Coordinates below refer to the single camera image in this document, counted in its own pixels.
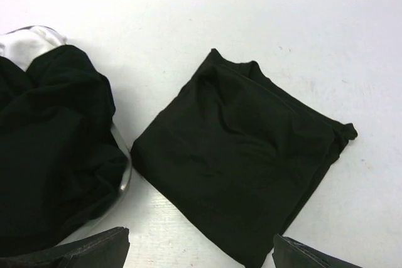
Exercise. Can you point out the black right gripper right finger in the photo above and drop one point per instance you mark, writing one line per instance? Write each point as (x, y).
(289, 253)

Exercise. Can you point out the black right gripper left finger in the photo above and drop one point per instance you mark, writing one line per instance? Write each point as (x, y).
(106, 249)

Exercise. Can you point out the black t shirt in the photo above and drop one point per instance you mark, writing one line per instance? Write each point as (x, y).
(238, 156)
(60, 166)

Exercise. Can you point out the folded black t shirt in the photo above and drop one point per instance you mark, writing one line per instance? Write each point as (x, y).
(238, 156)

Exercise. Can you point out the crumpled white t shirt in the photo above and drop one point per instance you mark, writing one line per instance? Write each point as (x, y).
(23, 45)

